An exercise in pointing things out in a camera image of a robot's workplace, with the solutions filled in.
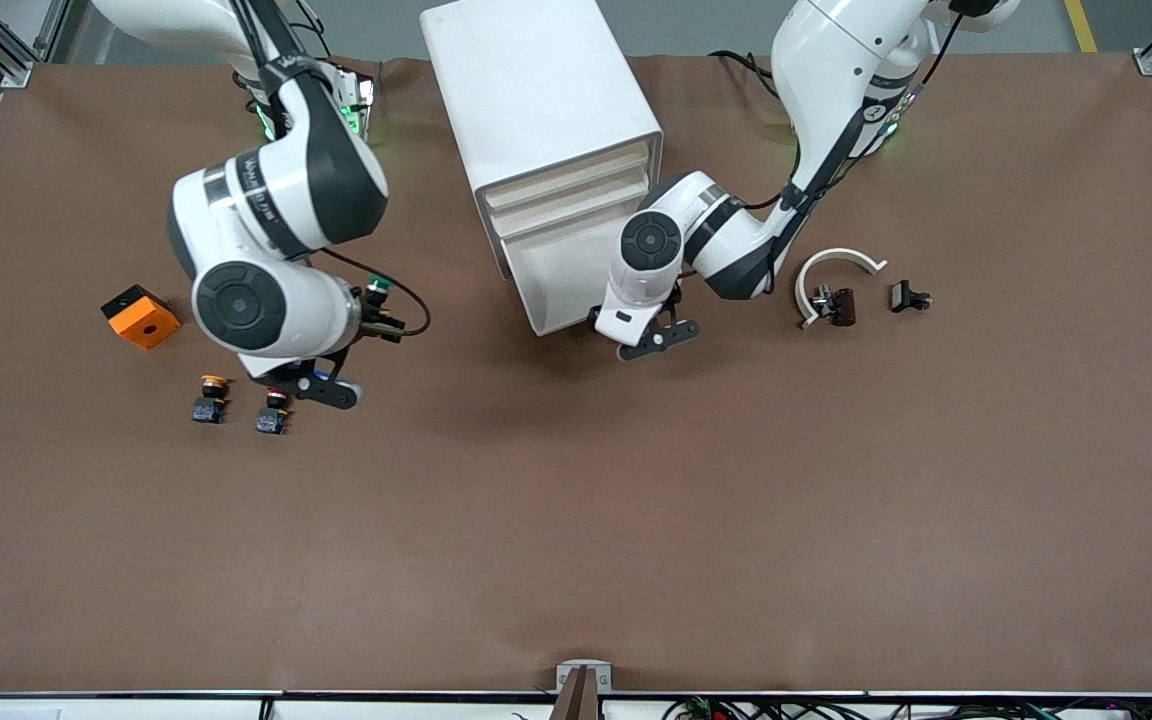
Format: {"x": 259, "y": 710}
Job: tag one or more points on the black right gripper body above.
{"x": 372, "y": 312}

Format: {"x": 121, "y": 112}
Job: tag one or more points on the green push button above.
{"x": 379, "y": 289}

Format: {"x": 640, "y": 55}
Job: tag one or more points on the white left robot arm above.
{"x": 836, "y": 60}

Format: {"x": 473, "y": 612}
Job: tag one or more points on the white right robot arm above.
{"x": 276, "y": 200}

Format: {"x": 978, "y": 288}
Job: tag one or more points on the red push button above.
{"x": 271, "y": 420}

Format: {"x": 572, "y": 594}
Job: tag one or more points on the yellow push button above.
{"x": 210, "y": 398}

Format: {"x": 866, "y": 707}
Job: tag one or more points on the orange box with black base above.
{"x": 146, "y": 325}

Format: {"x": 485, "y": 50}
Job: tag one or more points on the white curved plastic clip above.
{"x": 816, "y": 268}

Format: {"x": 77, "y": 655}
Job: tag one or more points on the small brown component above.
{"x": 839, "y": 305}

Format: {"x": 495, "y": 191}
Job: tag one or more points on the small black component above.
{"x": 904, "y": 297}

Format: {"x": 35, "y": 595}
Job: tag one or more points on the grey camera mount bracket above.
{"x": 584, "y": 675}

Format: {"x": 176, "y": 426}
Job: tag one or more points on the white table edge rail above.
{"x": 136, "y": 708}

